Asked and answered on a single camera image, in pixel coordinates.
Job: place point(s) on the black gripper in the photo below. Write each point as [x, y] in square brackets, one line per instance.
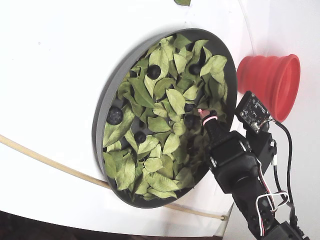
[226, 147]

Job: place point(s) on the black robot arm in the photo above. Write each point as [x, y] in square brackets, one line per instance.
[250, 212]

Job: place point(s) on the pile of green leaves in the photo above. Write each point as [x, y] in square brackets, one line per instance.
[140, 92]

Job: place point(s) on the large dark blueberry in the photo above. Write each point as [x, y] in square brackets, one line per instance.
[114, 116]
[153, 71]

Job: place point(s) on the grey round bowl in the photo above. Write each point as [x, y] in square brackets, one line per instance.
[110, 90]

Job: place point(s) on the red fabric canopy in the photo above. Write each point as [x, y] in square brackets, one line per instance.
[275, 82]

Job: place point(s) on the single green loose leaf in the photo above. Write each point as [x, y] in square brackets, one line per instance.
[183, 2]

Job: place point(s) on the beige thin tube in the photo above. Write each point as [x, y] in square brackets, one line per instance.
[50, 162]

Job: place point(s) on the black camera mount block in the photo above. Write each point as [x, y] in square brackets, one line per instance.
[265, 150]

